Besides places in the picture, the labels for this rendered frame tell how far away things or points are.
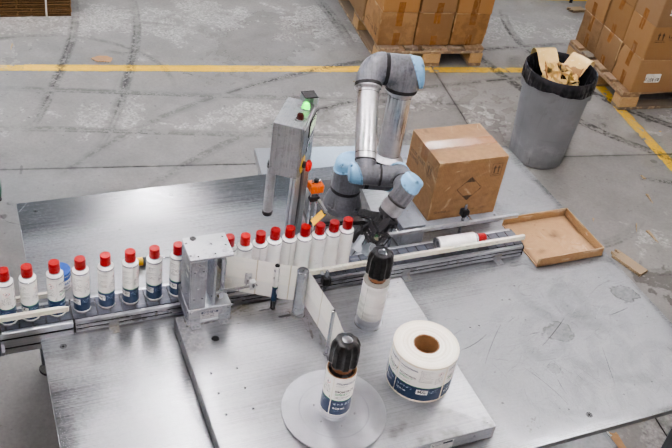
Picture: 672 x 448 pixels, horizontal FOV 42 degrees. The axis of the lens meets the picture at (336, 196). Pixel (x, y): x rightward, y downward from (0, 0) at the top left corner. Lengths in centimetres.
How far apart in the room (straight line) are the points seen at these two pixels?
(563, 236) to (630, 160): 242
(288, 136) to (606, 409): 131
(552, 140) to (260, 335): 305
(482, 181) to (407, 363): 106
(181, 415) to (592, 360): 136
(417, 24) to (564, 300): 341
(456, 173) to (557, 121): 209
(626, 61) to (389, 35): 165
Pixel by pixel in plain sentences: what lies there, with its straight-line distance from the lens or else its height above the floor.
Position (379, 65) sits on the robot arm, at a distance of 311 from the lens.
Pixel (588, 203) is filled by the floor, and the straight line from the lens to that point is 541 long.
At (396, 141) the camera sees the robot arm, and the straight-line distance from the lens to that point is 325.
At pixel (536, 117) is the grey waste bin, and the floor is 35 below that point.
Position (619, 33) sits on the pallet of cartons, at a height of 43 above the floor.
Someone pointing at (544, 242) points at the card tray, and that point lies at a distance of 353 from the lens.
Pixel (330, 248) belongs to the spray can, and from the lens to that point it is 299.
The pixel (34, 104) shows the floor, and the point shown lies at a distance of 561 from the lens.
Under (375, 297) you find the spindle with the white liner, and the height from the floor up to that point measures 102.
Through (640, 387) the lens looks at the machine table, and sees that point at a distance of 310.
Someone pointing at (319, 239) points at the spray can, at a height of 104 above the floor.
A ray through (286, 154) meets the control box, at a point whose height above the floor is 137.
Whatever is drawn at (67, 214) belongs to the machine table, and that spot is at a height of 83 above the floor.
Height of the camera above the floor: 288
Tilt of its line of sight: 36 degrees down
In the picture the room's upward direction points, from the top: 9 degrees clockwise
